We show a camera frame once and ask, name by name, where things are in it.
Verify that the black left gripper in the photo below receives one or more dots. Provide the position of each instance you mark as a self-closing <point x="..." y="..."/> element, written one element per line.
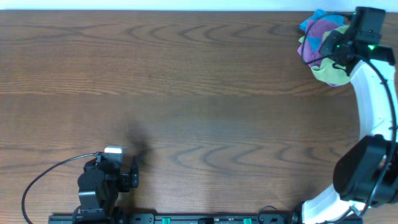
<point x="125" y="181"/>

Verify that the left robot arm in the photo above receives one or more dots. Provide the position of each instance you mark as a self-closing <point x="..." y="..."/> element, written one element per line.
<point x="99" y="186"/>

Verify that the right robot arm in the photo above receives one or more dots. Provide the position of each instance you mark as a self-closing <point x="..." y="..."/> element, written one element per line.
<point x="366" y="176"/>

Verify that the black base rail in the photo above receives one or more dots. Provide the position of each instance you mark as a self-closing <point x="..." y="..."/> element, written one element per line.
<point x="149" y="218"/>

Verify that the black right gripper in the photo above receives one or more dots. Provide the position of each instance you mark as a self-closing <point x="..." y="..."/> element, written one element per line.
<point x="333" y="37"/>

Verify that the purple microfiber cloth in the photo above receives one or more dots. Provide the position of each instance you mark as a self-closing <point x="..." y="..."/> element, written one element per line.
<point x="307" y="51"/>

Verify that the green microfiber cloth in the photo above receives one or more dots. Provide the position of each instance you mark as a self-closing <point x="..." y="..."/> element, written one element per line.
<point x="323" y="69"/>

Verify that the blue microfiber cloth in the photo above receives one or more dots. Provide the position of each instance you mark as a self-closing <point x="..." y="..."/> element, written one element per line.
<point x="324" y="25"/>

